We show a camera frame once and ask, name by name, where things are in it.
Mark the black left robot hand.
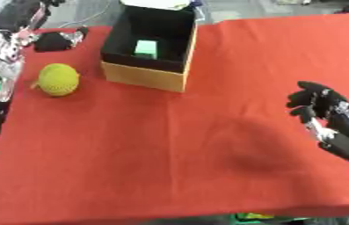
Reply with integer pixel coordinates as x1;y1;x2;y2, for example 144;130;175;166
0;0;90;54

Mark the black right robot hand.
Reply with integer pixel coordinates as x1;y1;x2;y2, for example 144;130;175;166
285;81;349;163

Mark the tan cardboard box black inside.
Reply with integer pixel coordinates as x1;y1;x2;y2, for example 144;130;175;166
98;0;200;93

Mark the yellow knitted toy fruit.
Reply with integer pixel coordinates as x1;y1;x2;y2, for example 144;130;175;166
29;62;82;98

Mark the light green block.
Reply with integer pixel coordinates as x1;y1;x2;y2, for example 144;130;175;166
132;40;161;60

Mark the green yellow object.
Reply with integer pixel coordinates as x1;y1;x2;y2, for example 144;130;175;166
232;212;313;225

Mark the white cable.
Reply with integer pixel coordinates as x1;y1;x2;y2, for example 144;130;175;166
57;0;114;29

